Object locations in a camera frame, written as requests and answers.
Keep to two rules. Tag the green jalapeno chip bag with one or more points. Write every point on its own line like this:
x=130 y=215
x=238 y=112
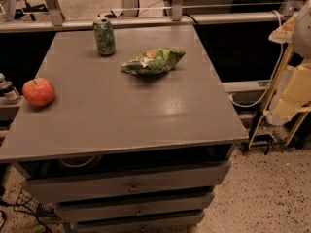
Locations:
x=151 y=62

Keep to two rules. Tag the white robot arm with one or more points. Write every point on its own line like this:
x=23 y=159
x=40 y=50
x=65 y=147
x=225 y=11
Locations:
x=301 y=37

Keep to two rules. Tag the red apple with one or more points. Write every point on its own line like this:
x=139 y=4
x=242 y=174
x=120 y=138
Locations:
x=39 y=92

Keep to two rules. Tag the grey drawer cabinet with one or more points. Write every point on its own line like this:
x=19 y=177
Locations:
x=104 y=120

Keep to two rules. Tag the top grey drawer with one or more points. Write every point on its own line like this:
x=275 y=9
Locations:
x=139 y=181

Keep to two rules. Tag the grey drawer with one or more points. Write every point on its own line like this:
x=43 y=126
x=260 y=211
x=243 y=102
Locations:
x=142 y=223
x=136 y=207
x=139 y=181

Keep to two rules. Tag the grey metal railing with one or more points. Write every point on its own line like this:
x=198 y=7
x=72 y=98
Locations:
x=58 y=23

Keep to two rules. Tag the green soda can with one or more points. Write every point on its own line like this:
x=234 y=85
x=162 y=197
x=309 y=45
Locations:
x=104 y=36

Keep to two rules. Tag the middle grey drawer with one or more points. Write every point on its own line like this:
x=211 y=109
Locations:
x=136 y=207

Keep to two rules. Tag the bottom grey drawer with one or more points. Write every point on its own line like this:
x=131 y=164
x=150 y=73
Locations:
x=142 y=223

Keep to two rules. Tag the small glass bottle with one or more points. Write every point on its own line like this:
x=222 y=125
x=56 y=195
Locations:
x=8 y=90

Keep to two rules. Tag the black office chair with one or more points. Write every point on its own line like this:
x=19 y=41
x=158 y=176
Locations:
x=30 y=10

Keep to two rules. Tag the wire basket on floor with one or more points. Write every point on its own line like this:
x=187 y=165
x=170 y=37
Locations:
x=28 y=204

